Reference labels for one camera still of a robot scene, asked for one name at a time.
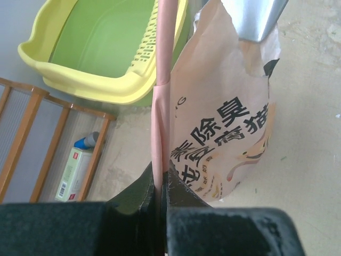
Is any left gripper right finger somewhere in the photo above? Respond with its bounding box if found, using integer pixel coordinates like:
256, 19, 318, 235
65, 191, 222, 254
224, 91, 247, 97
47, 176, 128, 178
165, 164, 210, 211

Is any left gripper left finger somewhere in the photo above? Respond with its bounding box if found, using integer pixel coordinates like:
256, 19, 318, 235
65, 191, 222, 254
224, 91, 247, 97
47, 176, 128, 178
108, 163, 154, 215

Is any pink cat litter bag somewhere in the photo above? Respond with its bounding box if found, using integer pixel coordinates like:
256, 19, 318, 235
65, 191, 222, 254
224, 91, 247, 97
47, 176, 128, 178
150, 0, 282, 256

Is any silver metal scoop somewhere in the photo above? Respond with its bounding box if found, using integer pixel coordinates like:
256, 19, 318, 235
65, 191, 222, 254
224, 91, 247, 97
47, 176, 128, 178
222, 0, 288, 43

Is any pale green long box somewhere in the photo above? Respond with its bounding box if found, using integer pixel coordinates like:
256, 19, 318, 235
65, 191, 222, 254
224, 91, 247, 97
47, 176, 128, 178
55, 147, 93, 202

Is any yellow green litter box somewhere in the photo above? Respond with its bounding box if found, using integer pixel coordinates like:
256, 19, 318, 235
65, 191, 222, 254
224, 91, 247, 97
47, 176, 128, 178
17, 0, 198, 107

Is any blue grey bottle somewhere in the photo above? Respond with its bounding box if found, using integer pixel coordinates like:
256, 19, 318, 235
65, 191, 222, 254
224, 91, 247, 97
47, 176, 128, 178
74, 131, 99, 150

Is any brown wooden shelf rack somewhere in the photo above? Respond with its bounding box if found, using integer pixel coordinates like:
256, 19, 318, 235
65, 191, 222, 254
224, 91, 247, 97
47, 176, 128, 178
1, 78, 116, 203

